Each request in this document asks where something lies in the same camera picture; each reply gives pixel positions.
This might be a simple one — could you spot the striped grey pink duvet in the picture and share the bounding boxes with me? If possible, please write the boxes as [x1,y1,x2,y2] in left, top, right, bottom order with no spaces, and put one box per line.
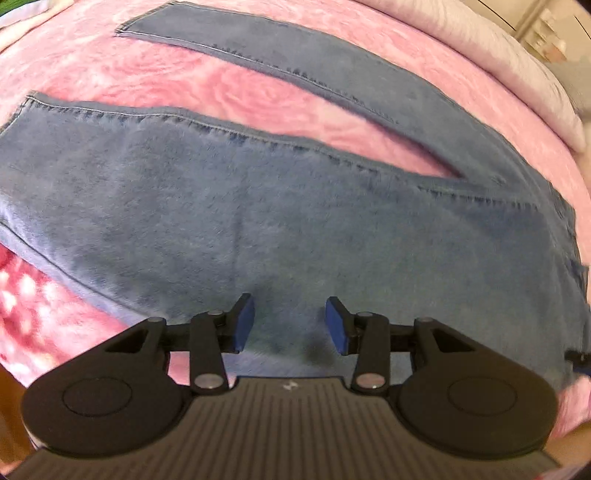
[363,0,586,153]

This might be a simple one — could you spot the blue denim jeans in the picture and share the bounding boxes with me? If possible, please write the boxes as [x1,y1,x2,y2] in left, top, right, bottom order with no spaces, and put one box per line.
[1,2,590,387]

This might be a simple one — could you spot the pink floral bed blanket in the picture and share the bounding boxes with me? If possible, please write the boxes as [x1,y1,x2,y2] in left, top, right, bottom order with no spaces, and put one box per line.
[0,0,591,444]

